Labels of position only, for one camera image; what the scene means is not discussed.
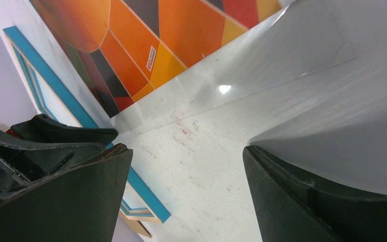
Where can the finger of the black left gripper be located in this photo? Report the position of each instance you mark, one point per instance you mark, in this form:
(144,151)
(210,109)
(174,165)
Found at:
(43,129)
(30,161)

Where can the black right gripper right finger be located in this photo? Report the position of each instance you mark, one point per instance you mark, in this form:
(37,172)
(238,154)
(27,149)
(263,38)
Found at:
(292,204)

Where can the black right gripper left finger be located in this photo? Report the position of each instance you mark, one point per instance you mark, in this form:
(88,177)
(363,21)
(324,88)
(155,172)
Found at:
(77,204)

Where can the hot air balloon photo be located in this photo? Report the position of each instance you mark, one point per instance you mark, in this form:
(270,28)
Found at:
(308,84)

